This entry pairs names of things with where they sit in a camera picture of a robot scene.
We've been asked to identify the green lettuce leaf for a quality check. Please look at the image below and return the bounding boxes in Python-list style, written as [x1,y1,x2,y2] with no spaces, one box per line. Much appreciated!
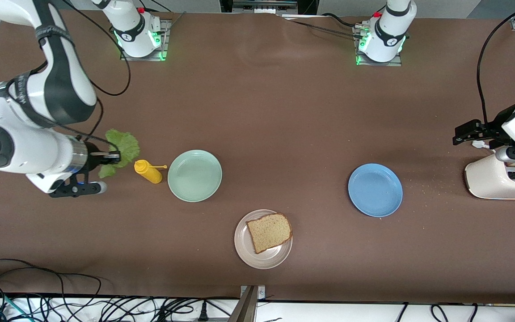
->
[98,129,141,179]

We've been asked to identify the mint green plate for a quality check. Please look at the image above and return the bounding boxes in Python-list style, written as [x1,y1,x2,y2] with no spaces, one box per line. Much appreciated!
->
[167,149,223,203]

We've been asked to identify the blue plate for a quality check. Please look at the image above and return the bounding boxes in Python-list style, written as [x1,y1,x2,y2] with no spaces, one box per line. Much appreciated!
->
[348,163,404,218]

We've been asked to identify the beige plate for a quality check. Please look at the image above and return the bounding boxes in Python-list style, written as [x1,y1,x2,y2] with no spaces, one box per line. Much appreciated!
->
[234,209,293,270]

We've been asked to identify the yellow mustard squeeze bottle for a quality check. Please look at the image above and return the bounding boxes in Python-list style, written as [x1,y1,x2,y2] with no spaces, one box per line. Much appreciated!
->
[134,160,168,184]

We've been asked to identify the white toaster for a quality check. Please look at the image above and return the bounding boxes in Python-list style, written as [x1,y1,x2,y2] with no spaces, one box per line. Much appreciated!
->
[464,154,515,200]

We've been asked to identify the white power strip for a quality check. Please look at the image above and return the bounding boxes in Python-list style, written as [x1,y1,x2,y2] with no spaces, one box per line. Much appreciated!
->
[233,0,298,13]

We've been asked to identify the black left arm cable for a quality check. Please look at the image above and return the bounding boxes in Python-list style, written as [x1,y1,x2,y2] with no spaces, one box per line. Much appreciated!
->
[476,0,515,126]

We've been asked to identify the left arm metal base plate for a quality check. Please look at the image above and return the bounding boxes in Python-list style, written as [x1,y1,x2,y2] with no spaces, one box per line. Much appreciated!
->
[354,22,403,68]

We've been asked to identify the black floor cable loop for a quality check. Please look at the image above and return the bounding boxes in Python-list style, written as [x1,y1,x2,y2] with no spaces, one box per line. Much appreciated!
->
[0,258,102,314]

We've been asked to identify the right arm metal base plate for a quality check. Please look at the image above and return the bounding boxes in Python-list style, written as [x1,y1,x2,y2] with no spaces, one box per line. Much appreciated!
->
[120,19,171,62]

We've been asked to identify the teal cable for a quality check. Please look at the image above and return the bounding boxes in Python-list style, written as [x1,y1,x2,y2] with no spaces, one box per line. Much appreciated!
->
[0,293,32,322]

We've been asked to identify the black base cable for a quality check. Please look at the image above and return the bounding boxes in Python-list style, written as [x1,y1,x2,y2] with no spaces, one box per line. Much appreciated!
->
[280,13,366,42]

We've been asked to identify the aluminium frame beam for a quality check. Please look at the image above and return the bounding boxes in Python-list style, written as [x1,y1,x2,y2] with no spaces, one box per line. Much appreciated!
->
[228,285,267,322]

